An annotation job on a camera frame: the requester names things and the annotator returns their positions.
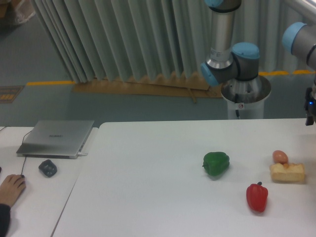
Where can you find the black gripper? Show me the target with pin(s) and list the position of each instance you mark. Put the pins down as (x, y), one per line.
(310, 106)

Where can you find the slice of bread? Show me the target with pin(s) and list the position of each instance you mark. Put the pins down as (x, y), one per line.
(287, 173)

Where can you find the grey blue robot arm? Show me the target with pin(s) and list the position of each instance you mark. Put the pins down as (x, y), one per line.
(237, 67)

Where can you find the dark sleeved forearm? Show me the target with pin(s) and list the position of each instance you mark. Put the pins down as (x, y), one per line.
(4, 219)

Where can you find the person's hand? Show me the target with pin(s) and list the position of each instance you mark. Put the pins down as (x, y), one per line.
(9, 192)

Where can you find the brown egg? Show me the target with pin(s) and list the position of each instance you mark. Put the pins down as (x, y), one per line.
(280, 157)

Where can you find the red bell pepper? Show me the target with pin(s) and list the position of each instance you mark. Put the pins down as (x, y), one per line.
(257, 197)

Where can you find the green bell pepper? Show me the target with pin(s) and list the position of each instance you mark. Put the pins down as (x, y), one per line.
(215, 163)

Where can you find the brown cardboard sheet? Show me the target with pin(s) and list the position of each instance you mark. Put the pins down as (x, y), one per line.
(193, 87)

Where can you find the grey pleated curtain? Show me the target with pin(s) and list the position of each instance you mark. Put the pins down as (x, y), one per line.
(110, 39)

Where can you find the silver closed laptop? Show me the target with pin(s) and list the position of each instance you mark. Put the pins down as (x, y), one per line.
(56, 139)

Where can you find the small black controller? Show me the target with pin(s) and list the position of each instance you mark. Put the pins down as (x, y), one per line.
(48, 168)

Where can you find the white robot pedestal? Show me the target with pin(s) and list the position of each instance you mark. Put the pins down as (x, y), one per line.
(246, 99)

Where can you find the silver aluminium frame bar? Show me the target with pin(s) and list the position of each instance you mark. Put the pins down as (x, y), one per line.
(306, 8)

